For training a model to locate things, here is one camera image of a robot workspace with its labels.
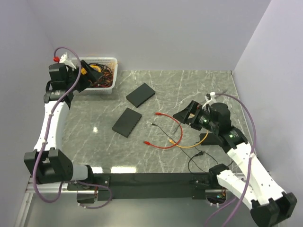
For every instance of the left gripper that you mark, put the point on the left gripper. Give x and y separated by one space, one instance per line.
90 76

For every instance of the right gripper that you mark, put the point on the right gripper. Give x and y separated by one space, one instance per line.
194 108

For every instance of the black network switch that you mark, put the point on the black network switch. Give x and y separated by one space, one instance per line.
126 122
140 95

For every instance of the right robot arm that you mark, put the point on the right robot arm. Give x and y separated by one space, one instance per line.
269 204

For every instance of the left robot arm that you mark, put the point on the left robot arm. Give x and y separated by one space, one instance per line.
47 163

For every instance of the white plastic basket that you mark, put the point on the white plastic basket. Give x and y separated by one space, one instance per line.
108 66

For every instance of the black power adapter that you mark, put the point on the black power adapter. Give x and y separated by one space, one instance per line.
212 140

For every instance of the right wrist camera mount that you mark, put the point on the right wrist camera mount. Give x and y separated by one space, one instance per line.
209 99

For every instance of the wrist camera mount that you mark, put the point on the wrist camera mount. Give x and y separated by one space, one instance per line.
209 99
65 60

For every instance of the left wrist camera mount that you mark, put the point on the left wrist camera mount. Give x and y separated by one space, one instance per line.
65 60

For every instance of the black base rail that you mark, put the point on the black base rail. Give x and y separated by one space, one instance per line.
158 185

